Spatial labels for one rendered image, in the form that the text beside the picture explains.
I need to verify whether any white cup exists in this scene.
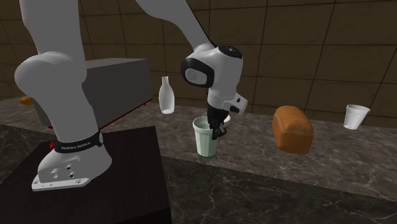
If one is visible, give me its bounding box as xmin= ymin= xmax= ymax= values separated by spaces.
xmin=343 ymin=104 xmax=371 ymax=130

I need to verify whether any white bottle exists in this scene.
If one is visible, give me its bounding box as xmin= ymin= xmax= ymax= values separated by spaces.
xmin=158 ymin=76 xmax=175 ymax=115

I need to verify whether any grey box appliance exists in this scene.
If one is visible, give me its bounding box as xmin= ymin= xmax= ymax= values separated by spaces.
xmin=31 ymin=57 xmax=153 ymax=130

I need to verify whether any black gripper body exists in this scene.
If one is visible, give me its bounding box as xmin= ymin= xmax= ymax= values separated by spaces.
xmin=206 ymin=104 xmax=229 ymax=130

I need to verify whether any pale green cup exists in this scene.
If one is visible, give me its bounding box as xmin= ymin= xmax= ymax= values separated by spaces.
xmin=192 ymin=116 xmax=219 ymax=158

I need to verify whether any brown bread loaf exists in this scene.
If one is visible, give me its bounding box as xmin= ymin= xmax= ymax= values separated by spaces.
xmin=272 ymin=105 xmax=314 ymax=155

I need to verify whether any dark robot stand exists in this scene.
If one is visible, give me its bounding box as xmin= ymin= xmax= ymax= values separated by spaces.
xmin=0 ymin=125 xmax=173 ymax=224

